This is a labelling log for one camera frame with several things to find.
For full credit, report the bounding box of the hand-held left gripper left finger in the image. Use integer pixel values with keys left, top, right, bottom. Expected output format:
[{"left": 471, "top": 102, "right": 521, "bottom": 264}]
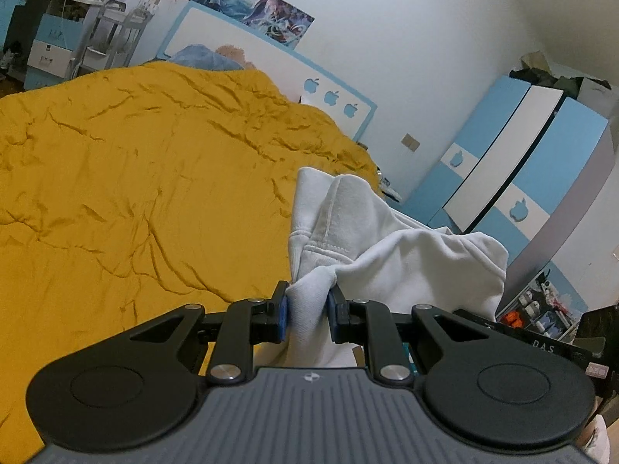
[{"left": 128, "top": 280, "right": 291, "bottom": 384}]

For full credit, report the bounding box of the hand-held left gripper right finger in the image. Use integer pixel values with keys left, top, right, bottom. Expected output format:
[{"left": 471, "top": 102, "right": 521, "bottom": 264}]
[{"left": 325, "top": 286, "right": 490, "bottom": 388}]

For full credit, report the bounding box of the white cotton garment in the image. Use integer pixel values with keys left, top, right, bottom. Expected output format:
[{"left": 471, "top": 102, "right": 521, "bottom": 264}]
[{"left": 283, "top": 166, "right": 510, "bottom": 369}]

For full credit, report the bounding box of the display shelf with figurines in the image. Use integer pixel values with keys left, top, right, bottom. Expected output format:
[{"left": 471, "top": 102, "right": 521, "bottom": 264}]
[{"left": 496, "top": 260, "right": 592, "bottom": 344}]

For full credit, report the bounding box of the blue and white wardrobe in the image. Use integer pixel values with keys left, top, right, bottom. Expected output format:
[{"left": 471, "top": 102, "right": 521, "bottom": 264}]
[{"left": 427, "top": 75, "right": 619, "bottom": 276}]

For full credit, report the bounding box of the mustard yellow blanket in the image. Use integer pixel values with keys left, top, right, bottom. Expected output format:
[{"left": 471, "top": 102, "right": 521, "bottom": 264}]
[{"left": 0, "top": 60, "right": 383, "bottom": 460}]

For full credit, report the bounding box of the white blue-trimmed headboard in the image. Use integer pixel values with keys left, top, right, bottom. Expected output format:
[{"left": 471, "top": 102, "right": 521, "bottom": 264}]
[{"left": 164, "top": 0, "right": 378, "bottom": 142}]

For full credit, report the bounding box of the tan plush toy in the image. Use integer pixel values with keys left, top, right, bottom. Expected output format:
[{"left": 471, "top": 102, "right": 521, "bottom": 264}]
[{"left": 215, "top": 44, "right": 258, "bottom": 71}]

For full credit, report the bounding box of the dark green bag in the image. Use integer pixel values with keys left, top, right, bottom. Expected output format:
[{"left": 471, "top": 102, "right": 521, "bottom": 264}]
[{"left": 509, "top": 52, "right": 587, "bottom": 100}]

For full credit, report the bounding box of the blue pillow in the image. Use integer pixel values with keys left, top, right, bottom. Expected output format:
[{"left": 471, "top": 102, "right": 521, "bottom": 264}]
[{"left": 170, "top": 43, "right": 243, "bottom": 71}]

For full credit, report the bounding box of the grey metal cart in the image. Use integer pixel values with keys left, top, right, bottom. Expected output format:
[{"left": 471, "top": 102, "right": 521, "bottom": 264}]
[{"left": 77, "top": 0, "right": 150, "bottom": 71}]

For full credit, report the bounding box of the blue and white drawer cabinet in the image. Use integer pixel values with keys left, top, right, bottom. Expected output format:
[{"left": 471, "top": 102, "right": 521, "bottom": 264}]
[{"left": 24, "top": 12, "right": 88, "bottom": 92}]

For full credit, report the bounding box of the blue-toned wall poster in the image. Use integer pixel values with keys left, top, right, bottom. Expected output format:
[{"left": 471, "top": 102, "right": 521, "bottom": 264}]
[{"left": 240, "top": 0, "right": 316, "bottom": 50}]

